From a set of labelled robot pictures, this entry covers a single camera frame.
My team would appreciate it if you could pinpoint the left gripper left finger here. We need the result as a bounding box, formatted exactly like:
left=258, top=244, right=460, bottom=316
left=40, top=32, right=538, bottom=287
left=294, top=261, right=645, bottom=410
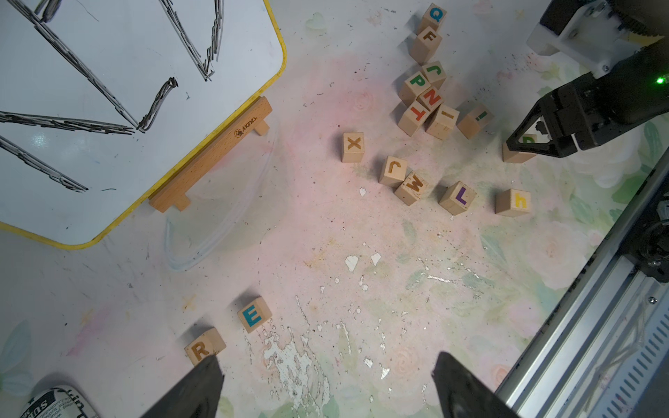
left=142, top=356, right=225, bottom=418

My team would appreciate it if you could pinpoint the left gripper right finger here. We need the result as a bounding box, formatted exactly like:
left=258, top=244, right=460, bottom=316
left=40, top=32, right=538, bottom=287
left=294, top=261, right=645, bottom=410
left=432, top=352, right=518, bottom=418

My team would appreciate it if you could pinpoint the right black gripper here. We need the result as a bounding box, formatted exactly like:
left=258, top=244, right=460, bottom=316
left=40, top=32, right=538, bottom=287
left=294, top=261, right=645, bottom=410
left=505, top=1, right=668, bottom=158

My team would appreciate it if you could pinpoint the wooden block green D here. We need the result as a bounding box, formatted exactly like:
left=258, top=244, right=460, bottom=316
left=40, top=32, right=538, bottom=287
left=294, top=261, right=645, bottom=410
left=502, top=134, right=538, bottom=164

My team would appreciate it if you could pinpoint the wooden block letter R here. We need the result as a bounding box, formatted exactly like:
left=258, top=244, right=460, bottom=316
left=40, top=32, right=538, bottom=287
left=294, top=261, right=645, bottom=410
left=184, top=327, right=226, bottom=366

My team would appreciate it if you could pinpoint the wooden block teal E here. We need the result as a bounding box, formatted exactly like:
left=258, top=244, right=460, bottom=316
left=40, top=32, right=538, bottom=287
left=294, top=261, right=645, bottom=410
left=238, top=297, right=272, bottom=334

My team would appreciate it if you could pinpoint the wooden block yellow letter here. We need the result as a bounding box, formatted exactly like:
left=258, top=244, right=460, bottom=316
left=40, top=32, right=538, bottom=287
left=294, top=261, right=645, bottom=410
left=495, top=189, right=532, bottom=217

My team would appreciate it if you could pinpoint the wooden block letter I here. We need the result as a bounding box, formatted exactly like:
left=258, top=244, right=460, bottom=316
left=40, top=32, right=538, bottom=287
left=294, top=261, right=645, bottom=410
left=426, top=104, right=459, bottom=140

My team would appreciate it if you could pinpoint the wooden block letter W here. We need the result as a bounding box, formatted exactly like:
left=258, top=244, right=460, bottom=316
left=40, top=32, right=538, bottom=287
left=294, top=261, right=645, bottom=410
left=395, top=172, right=429, bottom=207

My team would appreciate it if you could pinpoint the wooden block letter J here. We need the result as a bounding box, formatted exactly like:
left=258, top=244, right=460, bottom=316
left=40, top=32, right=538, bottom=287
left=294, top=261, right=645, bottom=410
left=379, top=156, right=409, bottom=187

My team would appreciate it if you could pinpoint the wooden block letter X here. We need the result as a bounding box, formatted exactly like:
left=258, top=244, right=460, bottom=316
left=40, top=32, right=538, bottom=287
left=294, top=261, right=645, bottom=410
left=341, top=132, right=365, bottom=163

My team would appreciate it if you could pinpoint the wooden block green exclamation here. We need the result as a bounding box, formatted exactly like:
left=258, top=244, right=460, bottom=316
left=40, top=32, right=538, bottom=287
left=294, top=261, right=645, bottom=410
left=456, top=104, right=494, bottom=139

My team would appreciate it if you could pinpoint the wooden block purple L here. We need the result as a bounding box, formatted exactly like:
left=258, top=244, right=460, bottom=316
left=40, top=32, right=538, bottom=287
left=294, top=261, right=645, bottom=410
left=439, top=181, right=477, bottom=216

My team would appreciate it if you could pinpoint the newspaper print flag can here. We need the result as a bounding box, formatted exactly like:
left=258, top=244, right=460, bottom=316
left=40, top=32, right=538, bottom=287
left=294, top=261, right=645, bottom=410
left=20, top=384, right=99, bottom=418

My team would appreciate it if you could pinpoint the wooden block red N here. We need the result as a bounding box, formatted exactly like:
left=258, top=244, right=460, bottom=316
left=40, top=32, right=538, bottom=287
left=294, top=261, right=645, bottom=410
left=417, top=86, right=444, bottom=113

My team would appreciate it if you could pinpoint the wooden block green J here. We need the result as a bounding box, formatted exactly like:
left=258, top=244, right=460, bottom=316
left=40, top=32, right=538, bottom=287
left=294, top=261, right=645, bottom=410
left=421, top=61, right=447, bottom=90

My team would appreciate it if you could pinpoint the wooden block red T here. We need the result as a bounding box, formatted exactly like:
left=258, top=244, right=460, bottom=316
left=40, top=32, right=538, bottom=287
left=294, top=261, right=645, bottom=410
left=397, top=100, right=430, bottom=137

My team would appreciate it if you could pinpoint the wooden block blue Q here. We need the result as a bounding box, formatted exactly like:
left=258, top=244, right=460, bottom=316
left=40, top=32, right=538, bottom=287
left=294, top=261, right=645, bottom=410
left=416, top=3, right=448, bottom=34

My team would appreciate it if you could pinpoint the wooden whiteboard stand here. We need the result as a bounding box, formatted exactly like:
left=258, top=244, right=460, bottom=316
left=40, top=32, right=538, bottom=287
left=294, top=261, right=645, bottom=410
left=149, top=97, right=272, bottom=212

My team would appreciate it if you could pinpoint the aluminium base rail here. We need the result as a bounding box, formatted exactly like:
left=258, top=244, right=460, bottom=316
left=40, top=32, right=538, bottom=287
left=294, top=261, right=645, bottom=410
left=496, top=155, right=668, bottom=417

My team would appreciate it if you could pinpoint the white whiteboard yellow frame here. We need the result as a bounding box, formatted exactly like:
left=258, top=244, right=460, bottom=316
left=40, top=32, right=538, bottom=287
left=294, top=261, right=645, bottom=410
left=1, top=1, right=287, bottom=248

